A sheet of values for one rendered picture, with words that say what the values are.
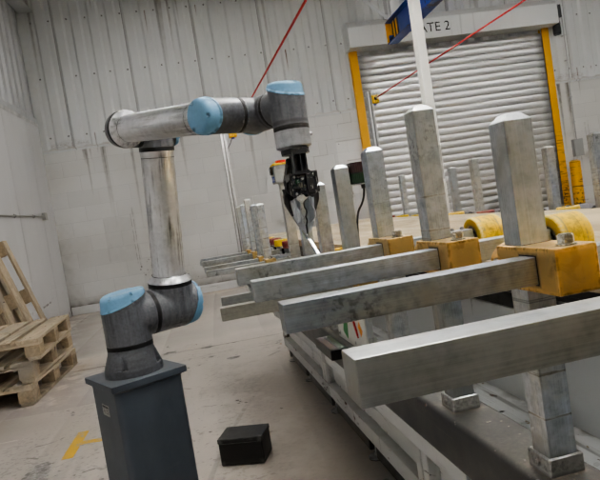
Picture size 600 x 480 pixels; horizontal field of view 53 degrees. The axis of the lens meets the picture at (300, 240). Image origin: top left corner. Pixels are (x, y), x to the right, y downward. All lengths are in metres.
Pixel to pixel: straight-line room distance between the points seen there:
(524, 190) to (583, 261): 0.11
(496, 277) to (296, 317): 0.22
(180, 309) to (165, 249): 0.21
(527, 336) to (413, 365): 0.07
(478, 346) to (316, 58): 9.41
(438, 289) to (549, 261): 0.12
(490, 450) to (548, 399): 0.15
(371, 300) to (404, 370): 0.26
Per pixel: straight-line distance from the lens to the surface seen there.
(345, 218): 1.42
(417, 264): 0.90
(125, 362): 2.04
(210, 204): 9.28
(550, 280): 0.68
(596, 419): 1.10
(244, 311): 1.35
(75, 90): 9.71
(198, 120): 1.52
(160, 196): 2.06
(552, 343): 0.41
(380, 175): 1.19
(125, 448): 2.05
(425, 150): 0.95
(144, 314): 2.05
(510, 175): 0.72
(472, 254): 0.90
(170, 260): 2.09
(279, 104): 1.50
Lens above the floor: 1.05
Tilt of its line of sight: 3 degrees down
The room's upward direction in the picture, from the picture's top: 9 degrees counter-clockwise
